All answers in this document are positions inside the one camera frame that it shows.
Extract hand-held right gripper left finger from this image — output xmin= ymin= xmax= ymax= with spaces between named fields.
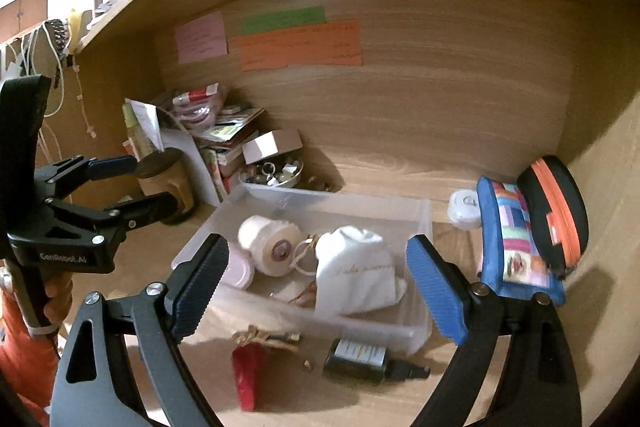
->
xmin=50 ymin=233 xmax=232 ymax=427

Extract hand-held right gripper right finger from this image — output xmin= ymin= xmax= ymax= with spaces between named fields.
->
xmin=406 ymin=234 xmax=584 ymax=427

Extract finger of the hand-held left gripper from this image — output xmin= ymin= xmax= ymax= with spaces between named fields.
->
xmin=98 ymin=192 xmax=174 ymax=229
xmin=82 ymin=154 xmax=139 ymax=182

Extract tan wooden-lid jar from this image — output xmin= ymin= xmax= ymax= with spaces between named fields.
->
xmin=136 ymin=148 xmax=196 ymax=226

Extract person's left forearm orange sleeve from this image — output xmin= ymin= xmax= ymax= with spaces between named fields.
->
xmin=0 ymin=274 xmax=62 ymax=424

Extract person's left hand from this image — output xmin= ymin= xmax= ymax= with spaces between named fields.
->
xmin=43 ymin=274 xmax=77 ymax=327

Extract twine bow ornament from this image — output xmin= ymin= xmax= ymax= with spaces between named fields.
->
xmin=232 ymin=326 xmax=303 ymax=351

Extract white ribbon roll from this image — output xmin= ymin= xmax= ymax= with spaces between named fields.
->
xmin=238 ymin=215 xmax=304 ymax=278

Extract white round tape dispenser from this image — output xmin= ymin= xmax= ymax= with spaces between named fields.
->
xmin=448 ymin=189 xmax=483 ymax=231

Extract dark green spray bottle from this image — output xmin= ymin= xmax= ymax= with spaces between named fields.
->
xmin=323 ymin=338 xmax=432 ymax=386

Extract blue patchwork pencil case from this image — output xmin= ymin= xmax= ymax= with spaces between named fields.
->
xmin=475 ymin=175 xmax=567 ymax=308

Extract red fabric pouch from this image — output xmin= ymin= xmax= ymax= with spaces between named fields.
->
xmin=231 ymin=343 xmax=269 ymax=413

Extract pile of books and papers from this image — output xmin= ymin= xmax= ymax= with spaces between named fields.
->
xmin=123 ymin=84 xmax=268 ymax=206

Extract clear plastic storage box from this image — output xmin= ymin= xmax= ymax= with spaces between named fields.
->
xmin=171 ymin=183 xmax=434 ymax=356

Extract metal bowl of beads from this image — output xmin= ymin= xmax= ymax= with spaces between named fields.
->
xmin=238 ymin=159 xmax=306 ymax=192

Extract hair brush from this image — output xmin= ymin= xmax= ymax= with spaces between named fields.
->
xmin=46 ymin=20 xmax=71 ymax=58

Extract small white cardboard box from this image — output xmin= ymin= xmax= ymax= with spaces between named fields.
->
xmin=242 ymin=130 xmax=304 ymax=164

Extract black case with orange zipper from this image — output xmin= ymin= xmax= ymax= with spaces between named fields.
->
xmin=516 ymin=155 xmax=590 ymax=282

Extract pink paper note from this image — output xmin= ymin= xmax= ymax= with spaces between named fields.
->
xmin=174 ymin=11 xmax=230 ymax=66

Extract orange paper note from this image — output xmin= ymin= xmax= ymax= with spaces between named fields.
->
xmin=229 ymin=21 xmax=364 ymax=72

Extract green paper note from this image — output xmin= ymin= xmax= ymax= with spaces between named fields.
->
xmin=242 ymin=6 xmax=327 ymax=36

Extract white cloth drawstring pouch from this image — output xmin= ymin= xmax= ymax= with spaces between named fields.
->
xmin=314 ymin=225 xmax=409 ymax=319

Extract white hanging cables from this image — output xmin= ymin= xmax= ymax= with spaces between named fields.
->
xmin=0 ymin=20 xmax=96 ymax=168

